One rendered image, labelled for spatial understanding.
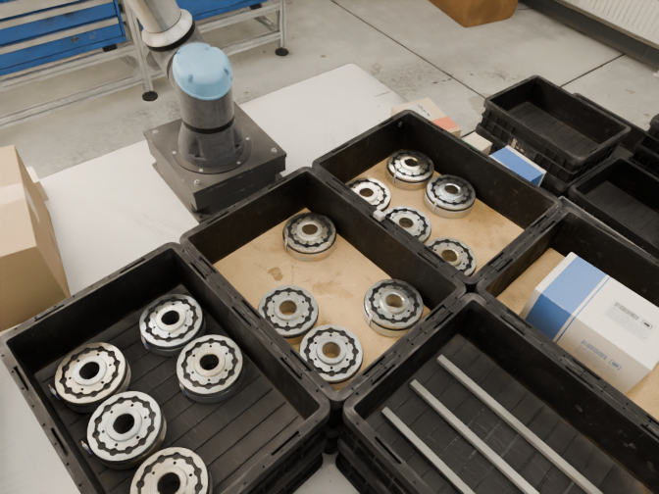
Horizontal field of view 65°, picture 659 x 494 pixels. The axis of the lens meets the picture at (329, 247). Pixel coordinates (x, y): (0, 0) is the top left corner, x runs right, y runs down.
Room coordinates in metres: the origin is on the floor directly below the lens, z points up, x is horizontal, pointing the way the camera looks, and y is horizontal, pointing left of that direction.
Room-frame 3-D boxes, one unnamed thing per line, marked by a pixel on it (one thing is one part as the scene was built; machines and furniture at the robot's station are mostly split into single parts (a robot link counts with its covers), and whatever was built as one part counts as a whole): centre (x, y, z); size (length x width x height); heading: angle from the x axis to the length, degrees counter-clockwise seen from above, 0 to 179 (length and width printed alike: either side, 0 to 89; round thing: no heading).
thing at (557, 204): (0.75, -0.19, 0.92); 0.40 x 0.30 x 0.02; 46
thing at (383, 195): (0.78, -0.07, 0.86); 0.10 x 0.10 x 0.01
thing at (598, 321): (0.50, -0.46, 0.87); 0.20 x 0.12 x 0.09; 47
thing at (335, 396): (0.54, 0.01, 0.92); 0.40 x 0.30 x 0.02; 46
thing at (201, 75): (0.97, 0.29, 0.97); 0.13 x 0.12 x 0.14; 32
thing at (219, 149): (0.96, 0.29, 0.85); 0.15 x 0.15 x 0.10
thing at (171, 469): (0.19, 0.19, 0.86); 0.05 x 0.05 x 0.01
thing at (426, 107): (1.19, -0.23, 0.74); 0.16 x 0.12 x 0.07; 30
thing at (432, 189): (0.81, -0.25, 0.86); 0.10 x 0.10 x 0.01
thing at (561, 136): (1.53, -0.73, 0.37); 0.40 x 0.30 x 0.45; 41
